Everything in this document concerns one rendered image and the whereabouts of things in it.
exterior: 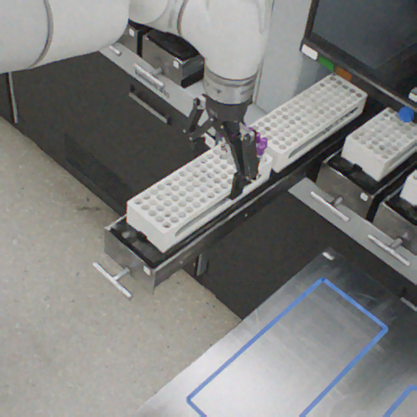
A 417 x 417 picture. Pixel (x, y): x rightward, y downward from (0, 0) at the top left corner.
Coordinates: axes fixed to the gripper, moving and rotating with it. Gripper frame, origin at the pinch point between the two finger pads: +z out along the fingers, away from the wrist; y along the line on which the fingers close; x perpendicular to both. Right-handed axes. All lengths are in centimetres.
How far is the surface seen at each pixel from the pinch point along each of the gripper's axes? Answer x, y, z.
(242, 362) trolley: -24.7, 30.2, 3.6
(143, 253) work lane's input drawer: -21.4, 3.1, 3.9
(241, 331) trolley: -20.6, 26.2, 3.7
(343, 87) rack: 41.3, -0.4, 0.4
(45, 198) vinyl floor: 16, -82, 86
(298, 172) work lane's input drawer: 18.2, 6.9, 6.4
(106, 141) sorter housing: 23, -60, 49
